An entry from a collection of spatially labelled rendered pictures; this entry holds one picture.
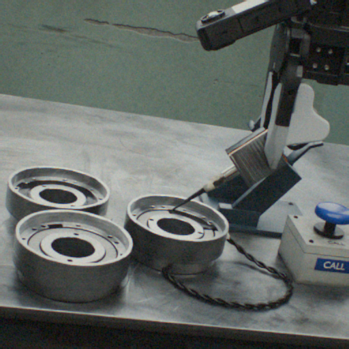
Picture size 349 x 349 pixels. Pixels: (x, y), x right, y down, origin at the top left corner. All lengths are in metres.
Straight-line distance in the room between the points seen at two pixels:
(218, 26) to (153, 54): 1.62
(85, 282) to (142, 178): 0.32
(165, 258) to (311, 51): 0.25
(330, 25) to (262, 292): 0.27
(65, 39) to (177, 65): 0.37
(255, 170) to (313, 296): 0.14
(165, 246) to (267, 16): 0.24
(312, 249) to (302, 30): 0.22
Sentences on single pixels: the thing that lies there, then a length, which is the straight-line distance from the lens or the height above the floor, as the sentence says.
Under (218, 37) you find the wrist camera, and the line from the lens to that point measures 0.70.
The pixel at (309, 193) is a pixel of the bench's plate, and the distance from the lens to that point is 0.99.
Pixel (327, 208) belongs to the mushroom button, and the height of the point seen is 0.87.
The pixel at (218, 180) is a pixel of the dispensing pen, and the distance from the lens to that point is 0.75.
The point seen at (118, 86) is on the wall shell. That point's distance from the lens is 2.34.
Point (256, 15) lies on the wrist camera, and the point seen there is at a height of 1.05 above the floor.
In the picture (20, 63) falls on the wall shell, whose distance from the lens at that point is 2.32.
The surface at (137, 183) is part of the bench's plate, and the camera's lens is 0.89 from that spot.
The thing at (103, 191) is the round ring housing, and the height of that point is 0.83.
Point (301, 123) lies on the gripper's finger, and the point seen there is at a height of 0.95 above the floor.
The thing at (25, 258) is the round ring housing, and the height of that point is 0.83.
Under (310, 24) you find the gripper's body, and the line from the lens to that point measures 0.70.
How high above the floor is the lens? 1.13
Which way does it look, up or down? 21 degrees down
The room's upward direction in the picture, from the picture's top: 12 degrees clockwise
